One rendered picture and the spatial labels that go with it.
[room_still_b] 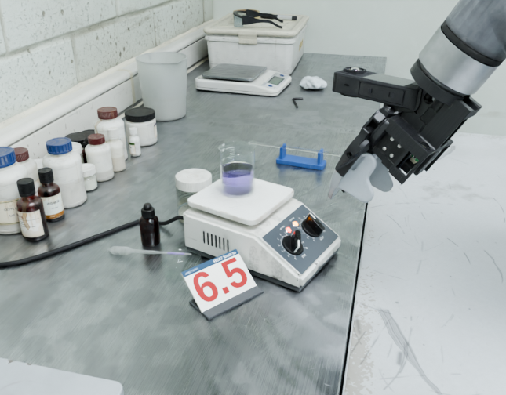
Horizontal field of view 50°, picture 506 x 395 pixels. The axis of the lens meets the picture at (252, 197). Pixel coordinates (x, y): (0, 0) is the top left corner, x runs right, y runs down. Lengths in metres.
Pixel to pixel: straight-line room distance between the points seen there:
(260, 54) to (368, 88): 1.16
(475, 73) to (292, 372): 0.37
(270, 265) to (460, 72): 0.34
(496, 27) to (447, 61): 0.05
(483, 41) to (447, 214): 0.45
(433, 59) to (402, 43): 1.53
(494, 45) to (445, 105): 0.08
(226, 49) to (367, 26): 0.58
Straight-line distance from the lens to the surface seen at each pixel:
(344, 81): 0.68
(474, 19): 0.60
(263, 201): 0.78
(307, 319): 0.70
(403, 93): 0.65
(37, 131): 1.14
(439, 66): 0.61
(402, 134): 0.64
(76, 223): 0.94
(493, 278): 0.84
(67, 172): 0.97
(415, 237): 0.90
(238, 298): 0.72
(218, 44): 1.83
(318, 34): 2.16
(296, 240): 0.73
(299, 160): 1.12
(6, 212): 0.93
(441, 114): 0.64
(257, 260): 0.74
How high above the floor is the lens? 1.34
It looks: 27 degrees down
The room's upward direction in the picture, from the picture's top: straight up
